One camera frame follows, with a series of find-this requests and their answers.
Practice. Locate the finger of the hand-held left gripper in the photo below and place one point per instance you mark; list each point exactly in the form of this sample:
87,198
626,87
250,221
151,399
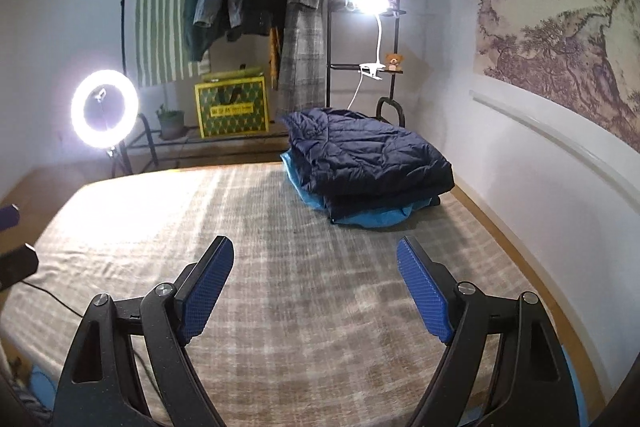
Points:
7,217
17,267

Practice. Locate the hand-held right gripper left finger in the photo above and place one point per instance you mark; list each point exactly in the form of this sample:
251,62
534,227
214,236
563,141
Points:
207,287

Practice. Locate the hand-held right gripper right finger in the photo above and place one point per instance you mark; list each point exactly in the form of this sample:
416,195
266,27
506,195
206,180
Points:
425,292

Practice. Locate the navy puffer jacket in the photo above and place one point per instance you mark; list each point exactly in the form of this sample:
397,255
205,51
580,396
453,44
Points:
370,157

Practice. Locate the black metal clothes rack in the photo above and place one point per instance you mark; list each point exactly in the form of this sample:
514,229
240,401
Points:
225,147

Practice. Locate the light blue jacket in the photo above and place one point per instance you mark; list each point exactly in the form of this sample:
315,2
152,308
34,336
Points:
380,219

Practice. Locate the beige plaid blanket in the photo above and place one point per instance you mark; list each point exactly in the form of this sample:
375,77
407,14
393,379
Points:
310,307

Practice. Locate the blue plastic sheet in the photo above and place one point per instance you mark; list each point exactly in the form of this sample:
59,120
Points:
42,389

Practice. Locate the small potted plant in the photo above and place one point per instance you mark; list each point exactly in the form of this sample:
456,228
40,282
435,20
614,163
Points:
170,122

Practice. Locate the yellow green patterned box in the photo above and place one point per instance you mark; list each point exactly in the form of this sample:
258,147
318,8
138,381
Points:
232,109

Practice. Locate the small teddy bear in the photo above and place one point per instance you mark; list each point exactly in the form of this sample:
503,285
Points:
394,62

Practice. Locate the orange hanging item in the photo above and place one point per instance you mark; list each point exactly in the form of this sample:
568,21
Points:
273,57

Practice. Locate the grey plaid hanging coat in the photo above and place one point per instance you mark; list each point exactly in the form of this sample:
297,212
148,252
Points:
302,32

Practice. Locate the white clip lamp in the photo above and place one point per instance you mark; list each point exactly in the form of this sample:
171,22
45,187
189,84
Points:
370,1

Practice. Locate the white wall rail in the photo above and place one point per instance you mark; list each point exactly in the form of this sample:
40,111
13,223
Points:
575,142

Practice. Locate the green striped wall hanging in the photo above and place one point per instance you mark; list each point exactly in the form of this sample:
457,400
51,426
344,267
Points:
155,32

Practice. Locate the landscape wall tapestry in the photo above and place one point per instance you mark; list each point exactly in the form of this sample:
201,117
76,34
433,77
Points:
560,17

